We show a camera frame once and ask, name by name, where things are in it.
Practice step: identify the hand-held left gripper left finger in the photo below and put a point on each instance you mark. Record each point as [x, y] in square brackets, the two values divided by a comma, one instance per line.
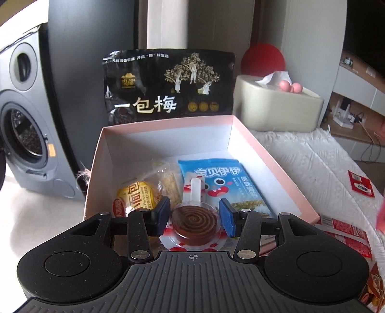
[162, 215]

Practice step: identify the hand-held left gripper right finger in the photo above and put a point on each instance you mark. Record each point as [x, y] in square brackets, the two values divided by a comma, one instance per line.
[227, 218]

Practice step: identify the yellow bread packet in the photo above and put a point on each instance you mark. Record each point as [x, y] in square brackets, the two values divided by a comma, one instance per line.
[135, 198]

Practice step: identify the clear cereal bar packet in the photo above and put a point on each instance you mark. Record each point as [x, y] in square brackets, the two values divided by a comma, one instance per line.
[168, 183]

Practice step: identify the chocolate swirl lollipop packet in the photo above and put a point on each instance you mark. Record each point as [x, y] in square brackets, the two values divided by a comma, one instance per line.
[194, 222]

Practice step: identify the blue snack packet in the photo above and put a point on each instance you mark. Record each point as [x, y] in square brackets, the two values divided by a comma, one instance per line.
[240, 186]

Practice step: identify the pink cardboard box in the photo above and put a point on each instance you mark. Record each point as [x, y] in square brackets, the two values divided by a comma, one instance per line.
[258, 156]

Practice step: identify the long red snack packet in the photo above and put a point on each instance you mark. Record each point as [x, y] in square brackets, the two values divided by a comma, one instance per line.
[346, 234]

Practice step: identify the beige tissue box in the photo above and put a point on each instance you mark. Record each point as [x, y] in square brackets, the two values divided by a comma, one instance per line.
[279, 108]

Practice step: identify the black snack bag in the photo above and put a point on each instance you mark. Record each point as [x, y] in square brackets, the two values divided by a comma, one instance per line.
[150, 84]

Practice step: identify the red white label packet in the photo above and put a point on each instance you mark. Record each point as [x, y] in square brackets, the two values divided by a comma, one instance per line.
[361, 183]

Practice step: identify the pink ball ornament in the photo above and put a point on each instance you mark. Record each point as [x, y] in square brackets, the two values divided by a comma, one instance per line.
[285, 85]

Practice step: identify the white tissue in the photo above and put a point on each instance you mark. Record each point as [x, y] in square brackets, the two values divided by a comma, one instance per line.
[273, 78]

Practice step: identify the white router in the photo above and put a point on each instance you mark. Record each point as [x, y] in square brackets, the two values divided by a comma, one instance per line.
[343, 117]

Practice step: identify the red round fan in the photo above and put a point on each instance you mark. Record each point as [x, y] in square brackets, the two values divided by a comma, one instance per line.
[261, 60]

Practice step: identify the red gold print packet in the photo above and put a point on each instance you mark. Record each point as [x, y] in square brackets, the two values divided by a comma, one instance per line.
[374, 286]

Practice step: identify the grey washing machine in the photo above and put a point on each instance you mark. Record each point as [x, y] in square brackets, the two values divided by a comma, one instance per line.
[30, 90]

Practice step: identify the wooden shelf unit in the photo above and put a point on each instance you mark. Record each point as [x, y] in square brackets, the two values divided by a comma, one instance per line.
[361, 90]

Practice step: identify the white wardrobe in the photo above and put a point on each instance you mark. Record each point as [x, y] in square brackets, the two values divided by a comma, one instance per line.
[306, 45]

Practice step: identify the grey curtain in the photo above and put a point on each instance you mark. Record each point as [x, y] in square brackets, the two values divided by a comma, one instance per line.
[174, 24]

